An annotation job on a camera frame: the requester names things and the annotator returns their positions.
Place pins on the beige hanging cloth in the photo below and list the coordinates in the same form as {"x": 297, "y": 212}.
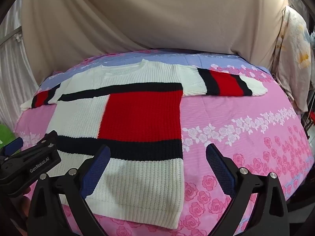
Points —
{"x": 147, "y": 9}

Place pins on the green plush cushion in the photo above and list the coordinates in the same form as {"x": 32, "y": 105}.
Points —
{"x": 6, "y": 134}

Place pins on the white curtain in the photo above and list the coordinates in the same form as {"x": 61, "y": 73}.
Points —
{"x": 12, "y": 66}

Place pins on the white red black knit sweater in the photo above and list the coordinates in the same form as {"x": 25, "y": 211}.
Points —
{"x": 137, "y": 113}

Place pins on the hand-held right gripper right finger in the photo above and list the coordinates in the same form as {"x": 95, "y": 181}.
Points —
{"x": 219, "y": 167}

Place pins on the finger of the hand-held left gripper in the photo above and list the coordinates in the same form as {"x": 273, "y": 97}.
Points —
{"x": 49, "y": 139}
{"x": 12, "y": 145}

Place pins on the floral pillow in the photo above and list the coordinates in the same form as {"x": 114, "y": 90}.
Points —
{"x": 292, "y": 54}

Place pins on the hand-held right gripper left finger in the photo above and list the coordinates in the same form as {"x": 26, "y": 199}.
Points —
{"x": 97, "y": 169}

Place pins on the pink floral bed sheet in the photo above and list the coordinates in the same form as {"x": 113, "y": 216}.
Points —
{"x": 233, "y": 108}

